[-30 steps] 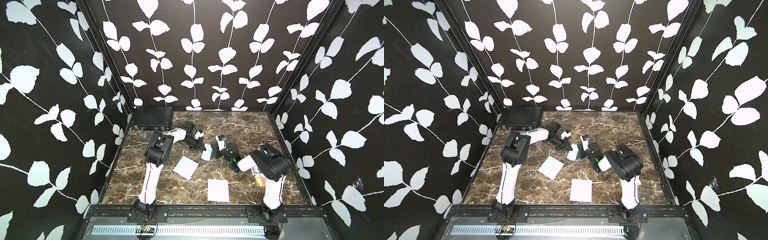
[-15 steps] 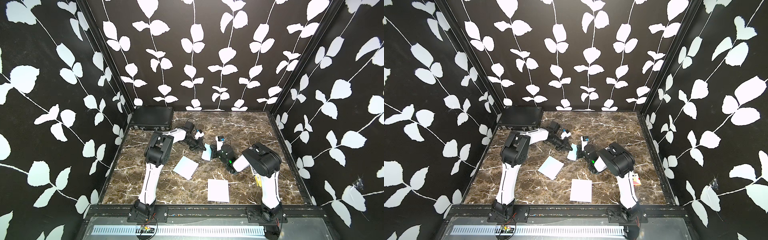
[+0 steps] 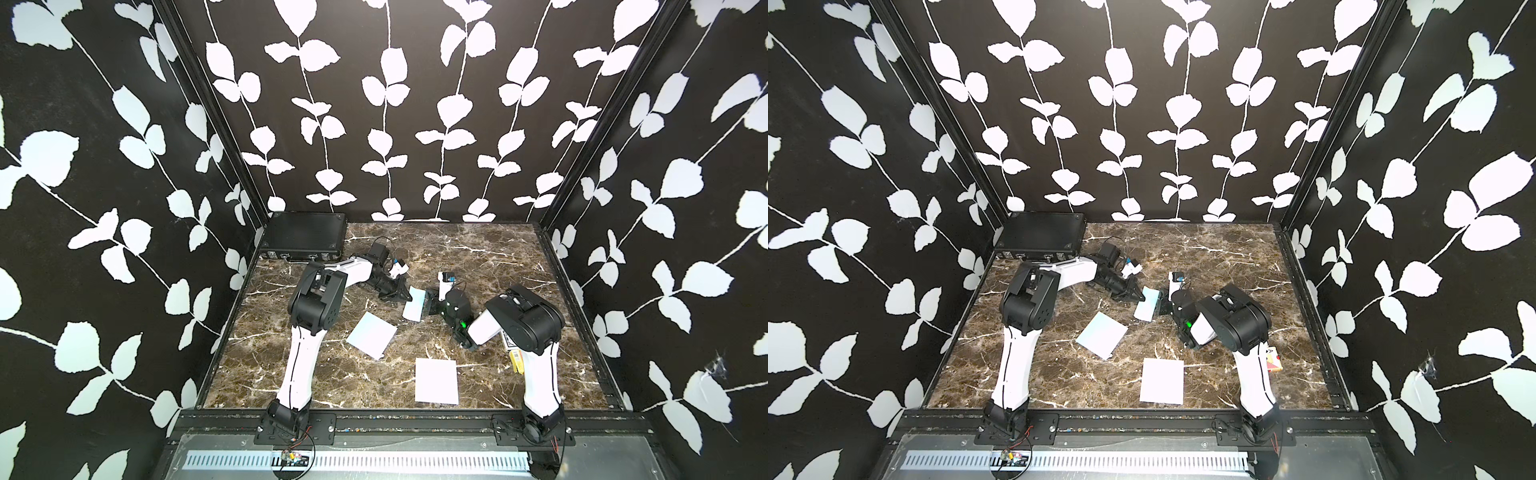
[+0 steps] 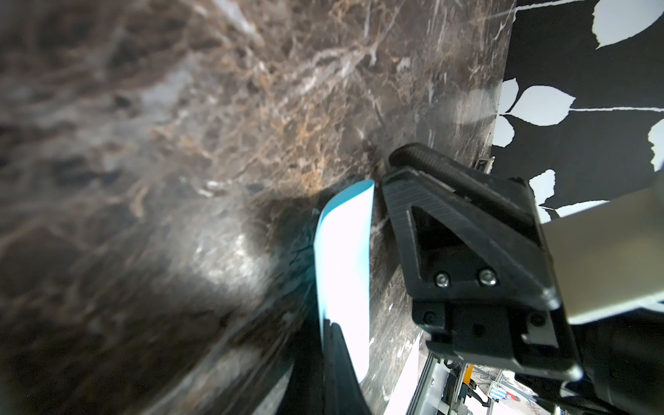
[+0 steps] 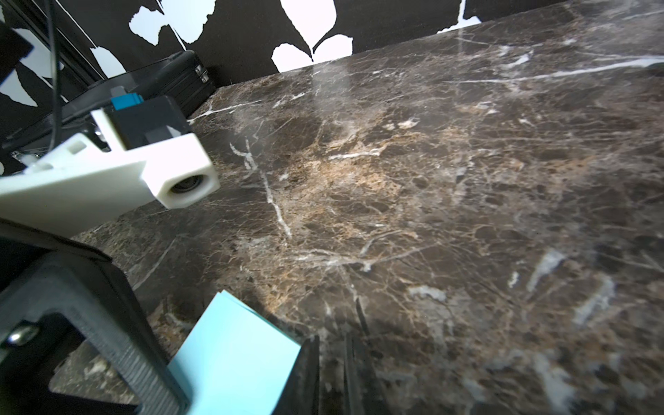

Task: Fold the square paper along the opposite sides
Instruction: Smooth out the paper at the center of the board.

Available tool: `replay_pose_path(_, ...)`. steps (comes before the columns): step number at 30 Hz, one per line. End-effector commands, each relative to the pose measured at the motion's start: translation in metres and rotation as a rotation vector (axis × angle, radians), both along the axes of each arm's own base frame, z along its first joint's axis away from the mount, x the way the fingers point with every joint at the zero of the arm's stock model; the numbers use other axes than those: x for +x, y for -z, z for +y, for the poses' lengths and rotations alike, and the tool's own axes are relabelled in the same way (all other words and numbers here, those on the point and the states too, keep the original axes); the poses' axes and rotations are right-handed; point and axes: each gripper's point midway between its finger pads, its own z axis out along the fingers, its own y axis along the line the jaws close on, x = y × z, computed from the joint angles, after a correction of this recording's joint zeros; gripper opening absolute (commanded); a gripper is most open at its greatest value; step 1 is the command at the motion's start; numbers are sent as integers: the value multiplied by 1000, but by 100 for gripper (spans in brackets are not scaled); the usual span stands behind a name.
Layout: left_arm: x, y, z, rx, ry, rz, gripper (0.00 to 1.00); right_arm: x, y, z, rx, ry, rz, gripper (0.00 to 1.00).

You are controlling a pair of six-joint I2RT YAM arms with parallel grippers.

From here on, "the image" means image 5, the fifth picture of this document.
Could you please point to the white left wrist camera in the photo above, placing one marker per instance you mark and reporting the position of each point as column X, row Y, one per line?
column 152, row 155

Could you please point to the light blue square paper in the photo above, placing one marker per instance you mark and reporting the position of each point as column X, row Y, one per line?
column 233, row 361

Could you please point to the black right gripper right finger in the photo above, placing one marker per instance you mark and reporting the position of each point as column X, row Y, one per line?
column 362, row 392

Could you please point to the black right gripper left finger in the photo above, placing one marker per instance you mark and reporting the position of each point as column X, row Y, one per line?
column 301, row 391

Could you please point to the black aluminium briefcase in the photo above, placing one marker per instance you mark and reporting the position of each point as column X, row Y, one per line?
column 155, row 83

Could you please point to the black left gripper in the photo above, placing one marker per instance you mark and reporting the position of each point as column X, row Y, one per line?
column 52, row 302

